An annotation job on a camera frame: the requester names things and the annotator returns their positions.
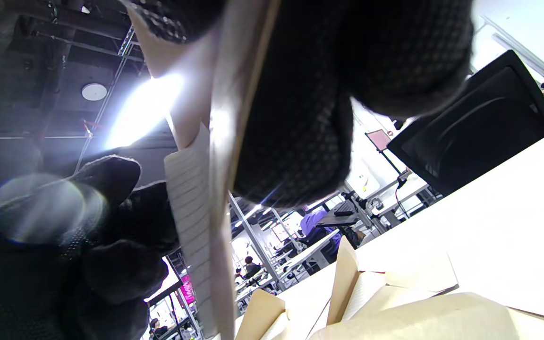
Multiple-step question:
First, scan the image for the person's left hand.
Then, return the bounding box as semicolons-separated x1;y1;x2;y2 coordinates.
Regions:
0;156;180;340

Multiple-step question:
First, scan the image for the person's right hand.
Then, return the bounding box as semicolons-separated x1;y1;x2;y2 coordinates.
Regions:
126;0;473;208

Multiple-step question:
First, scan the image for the brown paper envelope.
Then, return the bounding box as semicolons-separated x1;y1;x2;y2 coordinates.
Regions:
234;289;329;340
327;235;459;326
307;292;544;340
123;0;283;340

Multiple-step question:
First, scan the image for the monitor with pink screen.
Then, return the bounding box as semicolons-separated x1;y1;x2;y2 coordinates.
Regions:
180;275;196;305

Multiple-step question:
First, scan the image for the monitor with red screen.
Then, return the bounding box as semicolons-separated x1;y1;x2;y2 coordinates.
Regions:
365;129;392;152

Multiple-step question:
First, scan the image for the long ceiling light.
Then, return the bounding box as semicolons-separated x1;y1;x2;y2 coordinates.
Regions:
104;73;185;149

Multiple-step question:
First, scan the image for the black mesh office chair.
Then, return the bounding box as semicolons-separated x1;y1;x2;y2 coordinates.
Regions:
388;50;544;196

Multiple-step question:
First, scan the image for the round ceiling fixture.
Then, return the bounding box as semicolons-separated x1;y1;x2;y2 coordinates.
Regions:
82;83;108;101

